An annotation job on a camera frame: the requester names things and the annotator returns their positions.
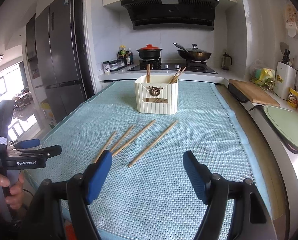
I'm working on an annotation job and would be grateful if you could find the clear spice container rack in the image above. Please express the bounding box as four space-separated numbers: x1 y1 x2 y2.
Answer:
109 59 125 71

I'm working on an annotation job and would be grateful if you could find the black range hood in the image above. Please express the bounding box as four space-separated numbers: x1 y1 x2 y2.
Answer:
121 0 219 31

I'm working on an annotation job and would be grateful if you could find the white spice jar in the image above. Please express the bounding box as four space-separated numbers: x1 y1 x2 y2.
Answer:
102 61 110 74

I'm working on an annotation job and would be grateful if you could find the black wok with glass lid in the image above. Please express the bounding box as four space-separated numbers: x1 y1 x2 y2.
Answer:
173 42 212 62

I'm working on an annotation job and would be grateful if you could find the wooden cutting board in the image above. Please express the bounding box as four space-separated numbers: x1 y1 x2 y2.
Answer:
228 79 280 107

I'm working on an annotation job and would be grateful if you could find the black gas stove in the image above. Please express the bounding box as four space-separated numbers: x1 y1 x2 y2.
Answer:
129 58 218 75

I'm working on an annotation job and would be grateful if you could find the black pot with red lid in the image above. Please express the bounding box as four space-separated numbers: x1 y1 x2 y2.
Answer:
137 44 162 60

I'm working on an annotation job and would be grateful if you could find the yellow snack packet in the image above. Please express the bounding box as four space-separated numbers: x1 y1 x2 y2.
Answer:
287 87 298 108

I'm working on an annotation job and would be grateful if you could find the white knife block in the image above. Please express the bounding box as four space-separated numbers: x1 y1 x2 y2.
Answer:
273 49 296 100

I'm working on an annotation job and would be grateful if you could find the person left hand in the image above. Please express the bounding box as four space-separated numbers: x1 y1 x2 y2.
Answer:
0 171 26 214

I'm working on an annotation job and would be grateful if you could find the yellow cardboard box on floor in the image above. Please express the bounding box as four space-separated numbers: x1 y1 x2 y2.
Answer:
40 99 57 128

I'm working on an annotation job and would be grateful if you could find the light green cutting board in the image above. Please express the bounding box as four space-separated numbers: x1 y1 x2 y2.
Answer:
263 105 298 154

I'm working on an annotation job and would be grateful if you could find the dark french press jug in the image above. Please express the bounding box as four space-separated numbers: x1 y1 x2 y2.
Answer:
221 52 232 70

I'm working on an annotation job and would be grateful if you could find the light blue woven table mat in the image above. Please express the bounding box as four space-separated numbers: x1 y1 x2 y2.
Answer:
26 81 270 239

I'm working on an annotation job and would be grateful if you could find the grey double door refrigerator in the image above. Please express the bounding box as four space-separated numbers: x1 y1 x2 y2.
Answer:
35 0 87 123

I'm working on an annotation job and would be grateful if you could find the sauce bottles group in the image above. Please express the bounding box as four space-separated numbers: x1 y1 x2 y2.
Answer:
118 45 134 66

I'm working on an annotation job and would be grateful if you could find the yellow green plastic bag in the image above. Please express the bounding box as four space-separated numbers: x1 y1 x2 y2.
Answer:
251 67 275 86

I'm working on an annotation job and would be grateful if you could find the cream ribbed utensil holder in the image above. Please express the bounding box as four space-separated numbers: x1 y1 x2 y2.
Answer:
134 75 179 115

